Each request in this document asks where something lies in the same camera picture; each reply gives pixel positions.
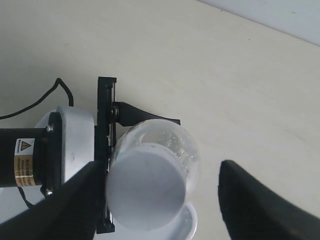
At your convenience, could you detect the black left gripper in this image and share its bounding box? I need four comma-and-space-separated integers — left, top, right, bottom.
94, 76, 181, 234

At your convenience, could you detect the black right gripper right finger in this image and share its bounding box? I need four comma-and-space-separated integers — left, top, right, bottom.
218, 160, 320, 240

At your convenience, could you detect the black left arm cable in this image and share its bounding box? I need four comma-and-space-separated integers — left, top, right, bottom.
0, 77, 75, 208

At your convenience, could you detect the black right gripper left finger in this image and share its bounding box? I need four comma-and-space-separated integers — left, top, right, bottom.
0, 161, 106, 240

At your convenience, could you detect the clear plastic drink bottle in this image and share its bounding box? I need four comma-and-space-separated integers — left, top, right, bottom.
110, 119, 201, 200

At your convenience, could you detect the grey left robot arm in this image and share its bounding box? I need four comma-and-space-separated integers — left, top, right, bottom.
0, 77, 157, 240

